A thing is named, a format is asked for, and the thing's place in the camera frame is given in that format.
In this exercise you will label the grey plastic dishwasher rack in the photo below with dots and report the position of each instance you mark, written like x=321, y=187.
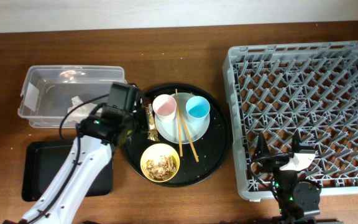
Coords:
x=278, y=89

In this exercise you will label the wooden chopstick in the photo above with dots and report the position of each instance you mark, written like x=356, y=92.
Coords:
x=188, y=135
x=179, y=124

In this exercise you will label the wooden chopstick left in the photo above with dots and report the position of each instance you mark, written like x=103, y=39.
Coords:
x=179, y=124

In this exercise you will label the wooden chopstick right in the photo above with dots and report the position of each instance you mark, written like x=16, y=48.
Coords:
x=188, y=135

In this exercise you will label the food scraps and rice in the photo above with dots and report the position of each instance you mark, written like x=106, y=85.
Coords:
x=161, y=168

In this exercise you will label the clear plastic waste bin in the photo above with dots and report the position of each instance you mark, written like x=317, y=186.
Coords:
x=49, y=92

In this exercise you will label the black rectangular tray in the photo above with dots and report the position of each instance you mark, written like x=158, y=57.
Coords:
x=42, y=162

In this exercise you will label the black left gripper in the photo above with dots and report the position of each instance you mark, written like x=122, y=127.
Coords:
x=132, y=123

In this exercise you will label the yellow bowl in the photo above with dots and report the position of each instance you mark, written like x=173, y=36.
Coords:
x=157, y=150

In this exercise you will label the pink cup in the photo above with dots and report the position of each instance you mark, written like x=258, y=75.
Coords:
x=165, y=107

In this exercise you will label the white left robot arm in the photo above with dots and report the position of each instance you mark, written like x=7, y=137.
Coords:
x=107, y=127

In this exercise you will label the white tissue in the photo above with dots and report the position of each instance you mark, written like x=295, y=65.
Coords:
x=81, y=112

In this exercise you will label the blue cup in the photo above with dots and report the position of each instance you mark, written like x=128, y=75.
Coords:
x=197, y=109

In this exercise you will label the gold snack wrapper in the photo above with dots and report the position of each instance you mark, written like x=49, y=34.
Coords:
x=153, y=131

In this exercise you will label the black round serving tray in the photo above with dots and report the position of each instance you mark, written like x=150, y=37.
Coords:
x=211, y=147

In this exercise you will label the light grey plate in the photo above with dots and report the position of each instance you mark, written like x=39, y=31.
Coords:
x=169, y=130

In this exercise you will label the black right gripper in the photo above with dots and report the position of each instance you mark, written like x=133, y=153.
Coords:
x=278, y=162

